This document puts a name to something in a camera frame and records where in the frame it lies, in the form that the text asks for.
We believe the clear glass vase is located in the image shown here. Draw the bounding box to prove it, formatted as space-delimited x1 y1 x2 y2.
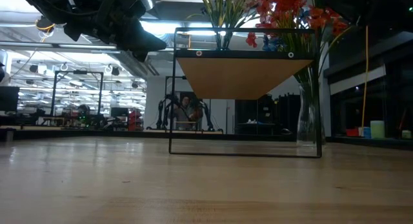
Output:
296 67 327 147

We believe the blue glass vase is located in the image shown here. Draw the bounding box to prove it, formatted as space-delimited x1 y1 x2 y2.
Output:
214 32 233 50

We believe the yellow hanging cable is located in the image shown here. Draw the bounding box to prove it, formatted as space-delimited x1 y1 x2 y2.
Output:
361 25 369 128

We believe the orange artificial flower stem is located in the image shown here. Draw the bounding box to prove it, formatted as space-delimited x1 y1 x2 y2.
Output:
306 6 351 36

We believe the red tool cart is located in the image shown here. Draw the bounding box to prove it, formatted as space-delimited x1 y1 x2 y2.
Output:
128 109 143 131

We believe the pale green cup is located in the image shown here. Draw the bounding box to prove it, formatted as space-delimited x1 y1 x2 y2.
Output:
370 120 386 139

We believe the black cabinet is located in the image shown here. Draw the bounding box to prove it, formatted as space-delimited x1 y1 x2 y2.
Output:
234 94 275 134

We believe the red artificial flower stem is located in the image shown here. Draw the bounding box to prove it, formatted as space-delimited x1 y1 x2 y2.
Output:
245 0 309 48

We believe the black aluminium rig frame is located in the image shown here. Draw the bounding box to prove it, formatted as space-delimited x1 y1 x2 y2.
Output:
0 128 413 150

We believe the purple artificial flower stem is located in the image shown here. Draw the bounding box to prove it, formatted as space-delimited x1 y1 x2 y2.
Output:
193 0 245 50

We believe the person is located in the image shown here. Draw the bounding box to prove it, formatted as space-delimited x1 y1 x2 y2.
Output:
172 95 203 131
76 104 93 127

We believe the black monitor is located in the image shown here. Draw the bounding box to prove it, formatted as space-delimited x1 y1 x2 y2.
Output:
0 86 20 112

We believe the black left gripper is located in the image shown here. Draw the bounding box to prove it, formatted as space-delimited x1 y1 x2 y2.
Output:
63 0 168 62

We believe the black background rig frame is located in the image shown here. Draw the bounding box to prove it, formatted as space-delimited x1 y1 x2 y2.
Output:
50 70 104 118

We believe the wooden shelf with black frame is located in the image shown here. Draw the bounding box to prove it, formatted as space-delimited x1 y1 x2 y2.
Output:
168 26 323 159

